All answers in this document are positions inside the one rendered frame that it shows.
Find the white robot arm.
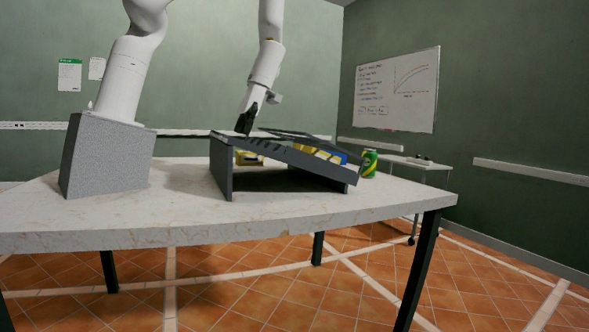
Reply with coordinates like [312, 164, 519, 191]
[80, 0, 286, 127]

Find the blue open box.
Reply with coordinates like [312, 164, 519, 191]
[323, 150, 347, 165]

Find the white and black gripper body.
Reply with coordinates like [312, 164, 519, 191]
[237, 83, 268, 117]

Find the green and yellow drink can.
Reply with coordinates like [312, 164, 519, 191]
[360, 149, 378, 179]

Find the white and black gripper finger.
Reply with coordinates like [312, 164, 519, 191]
[234, 114, 246, 133]
[240, 102, 258, 135]

